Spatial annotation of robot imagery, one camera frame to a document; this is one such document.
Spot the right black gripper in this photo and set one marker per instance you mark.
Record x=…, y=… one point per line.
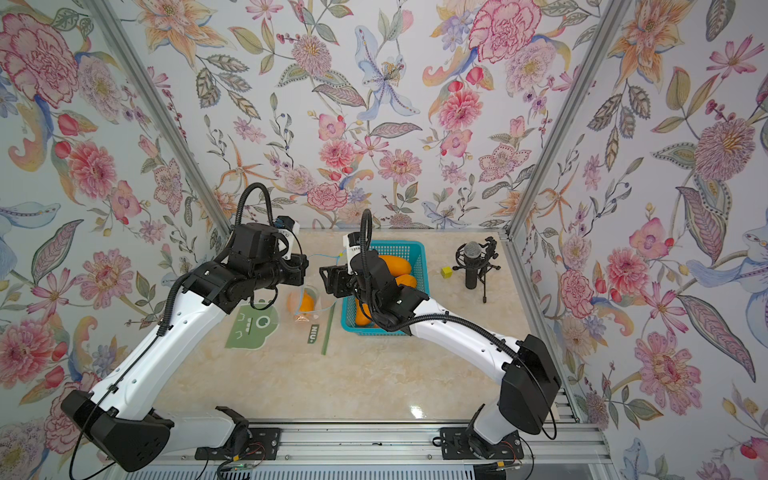
x=342, y=279

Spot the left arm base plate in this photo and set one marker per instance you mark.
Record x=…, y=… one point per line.
x=258, y=444

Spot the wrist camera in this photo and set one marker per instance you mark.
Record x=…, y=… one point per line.
x=352, y=245
x=287, y=235

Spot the clear green-zip bag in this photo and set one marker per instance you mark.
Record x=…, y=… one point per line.
x=279, y=329

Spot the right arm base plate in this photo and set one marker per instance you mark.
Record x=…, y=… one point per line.
x=461, y=443

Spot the large orange mango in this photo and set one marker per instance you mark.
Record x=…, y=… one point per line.
x=363, y=316

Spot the teal plastic basket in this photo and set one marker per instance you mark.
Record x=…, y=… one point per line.
x=411, y=251

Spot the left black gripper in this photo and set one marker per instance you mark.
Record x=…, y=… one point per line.
x=299, y=270

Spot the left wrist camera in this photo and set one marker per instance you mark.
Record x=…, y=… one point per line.
x=287, y=235

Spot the aluminium front rail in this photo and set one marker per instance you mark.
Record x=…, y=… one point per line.
x=414, y=442

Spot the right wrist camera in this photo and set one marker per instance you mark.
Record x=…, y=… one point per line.
x=352, y=245

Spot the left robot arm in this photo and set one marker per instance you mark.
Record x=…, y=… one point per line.
x=118, y=416

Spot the black microphone on stand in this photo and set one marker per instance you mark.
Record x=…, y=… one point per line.
x=476, y=260

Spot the clear blue-zip bag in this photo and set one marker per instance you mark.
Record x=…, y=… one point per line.
x=313, y=282

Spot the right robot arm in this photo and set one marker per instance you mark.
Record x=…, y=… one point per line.
x=523, y=369

